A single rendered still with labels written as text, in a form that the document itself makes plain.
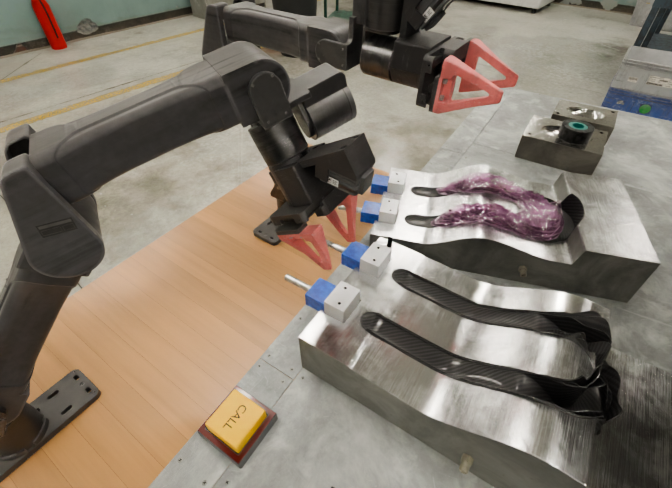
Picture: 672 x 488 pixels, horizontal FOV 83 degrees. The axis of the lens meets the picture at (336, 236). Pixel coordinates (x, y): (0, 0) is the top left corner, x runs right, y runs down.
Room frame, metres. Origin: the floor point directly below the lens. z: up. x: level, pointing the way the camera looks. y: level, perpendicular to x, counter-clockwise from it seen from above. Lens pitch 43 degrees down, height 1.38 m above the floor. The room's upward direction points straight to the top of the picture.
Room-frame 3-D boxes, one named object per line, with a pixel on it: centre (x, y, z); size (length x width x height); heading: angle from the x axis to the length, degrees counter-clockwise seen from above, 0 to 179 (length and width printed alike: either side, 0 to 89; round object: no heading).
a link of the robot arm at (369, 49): (0.57, -0.07, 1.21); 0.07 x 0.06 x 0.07; 55
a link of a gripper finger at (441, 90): (0.48, -0.17, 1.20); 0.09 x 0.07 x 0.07; 55
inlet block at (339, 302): (0.39, 0.03, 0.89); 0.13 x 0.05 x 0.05; 57
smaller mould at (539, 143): (0.97, -0.64, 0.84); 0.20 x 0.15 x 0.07; 57
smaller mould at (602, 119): (1.12, -0.78, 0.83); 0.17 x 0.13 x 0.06; 57
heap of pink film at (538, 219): (0.63, -0.34, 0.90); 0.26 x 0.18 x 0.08; 74
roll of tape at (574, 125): (0.95, -0.65, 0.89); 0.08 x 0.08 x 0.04
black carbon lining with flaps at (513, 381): (0.30, -0.22, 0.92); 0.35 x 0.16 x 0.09; 57
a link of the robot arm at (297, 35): (0.69, 0.10, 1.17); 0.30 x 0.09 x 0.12; 55
